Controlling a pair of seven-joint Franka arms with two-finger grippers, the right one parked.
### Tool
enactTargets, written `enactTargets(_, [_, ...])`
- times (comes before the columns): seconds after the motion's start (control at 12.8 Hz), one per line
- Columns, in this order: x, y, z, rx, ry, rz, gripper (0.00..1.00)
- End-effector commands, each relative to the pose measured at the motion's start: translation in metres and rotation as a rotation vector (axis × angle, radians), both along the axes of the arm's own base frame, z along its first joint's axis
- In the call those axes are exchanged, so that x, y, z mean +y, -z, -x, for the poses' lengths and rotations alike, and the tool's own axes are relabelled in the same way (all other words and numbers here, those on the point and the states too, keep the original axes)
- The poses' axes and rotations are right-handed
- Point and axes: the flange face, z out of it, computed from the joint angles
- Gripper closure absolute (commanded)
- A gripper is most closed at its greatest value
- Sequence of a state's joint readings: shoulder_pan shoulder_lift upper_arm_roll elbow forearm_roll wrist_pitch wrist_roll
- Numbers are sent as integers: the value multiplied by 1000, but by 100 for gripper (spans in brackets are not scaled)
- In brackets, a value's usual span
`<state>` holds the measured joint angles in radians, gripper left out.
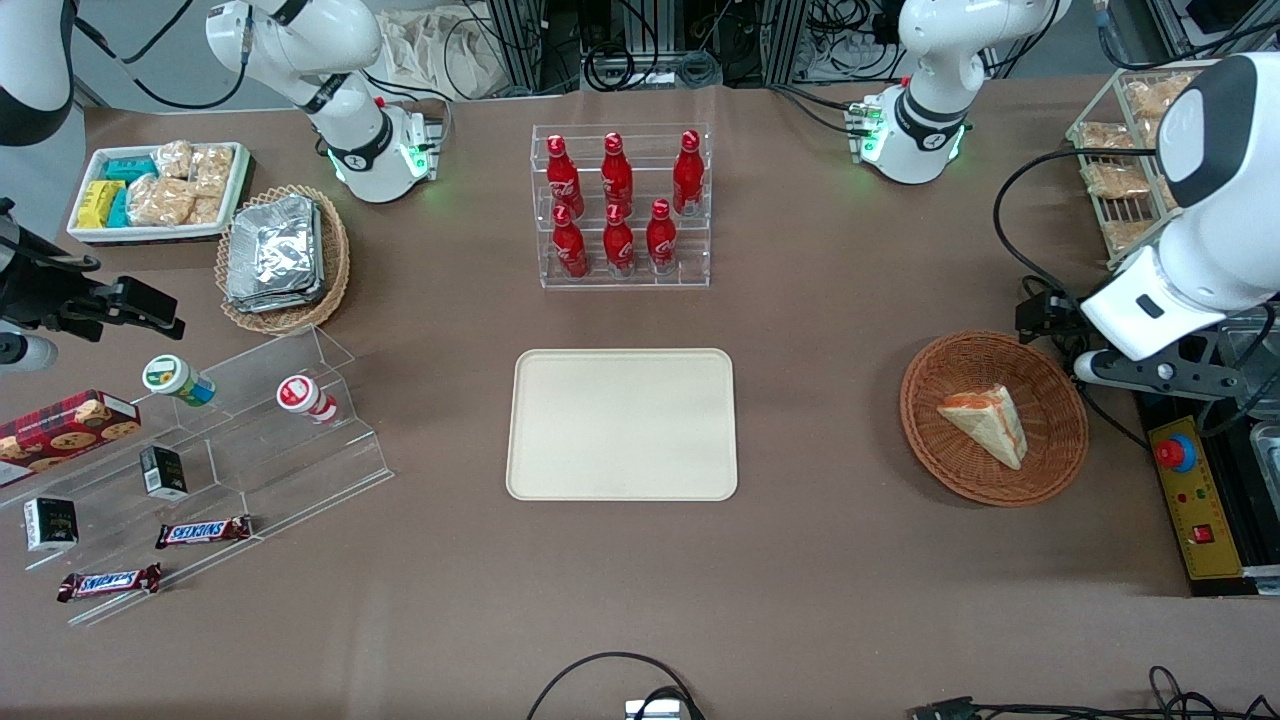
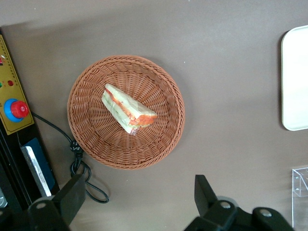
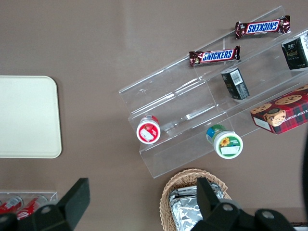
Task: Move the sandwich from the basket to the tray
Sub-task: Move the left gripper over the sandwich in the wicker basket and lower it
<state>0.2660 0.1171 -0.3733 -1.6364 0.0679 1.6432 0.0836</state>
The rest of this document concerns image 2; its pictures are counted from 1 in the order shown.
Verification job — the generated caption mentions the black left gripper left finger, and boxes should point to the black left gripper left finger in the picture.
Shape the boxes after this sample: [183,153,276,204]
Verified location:
[0,174,87,231]

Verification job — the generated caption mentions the black power cable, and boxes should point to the black power cable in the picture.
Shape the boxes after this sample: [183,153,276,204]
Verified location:
[31,112,110,204]

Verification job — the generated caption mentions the black control box gold panel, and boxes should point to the black control box gold panel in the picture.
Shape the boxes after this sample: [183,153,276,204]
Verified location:
[0,26,60,215]

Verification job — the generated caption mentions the brown woven wicker basket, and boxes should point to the brown woven wicker basket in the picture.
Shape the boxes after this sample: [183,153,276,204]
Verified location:
[67,55,186,170]

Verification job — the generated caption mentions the white plastic tray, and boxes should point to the white plastic tray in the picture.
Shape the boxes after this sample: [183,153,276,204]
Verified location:
[281,25,308,131]

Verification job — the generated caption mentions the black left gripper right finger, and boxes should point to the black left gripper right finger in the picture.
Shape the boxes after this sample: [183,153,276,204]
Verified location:
[185,174,295,231]

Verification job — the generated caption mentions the red emergency stop button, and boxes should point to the red emergency stop button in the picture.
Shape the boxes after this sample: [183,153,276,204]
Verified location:
[3,98,30,121]

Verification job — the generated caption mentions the plastic-wrapped triangle sandwich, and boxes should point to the plastic-wrapped triangle sandwich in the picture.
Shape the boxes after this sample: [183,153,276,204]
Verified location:
[101,83,158,135]

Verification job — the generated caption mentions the clear acrylic stand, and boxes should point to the clear acrylic stand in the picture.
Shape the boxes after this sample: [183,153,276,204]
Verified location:
[291,166,308,229]

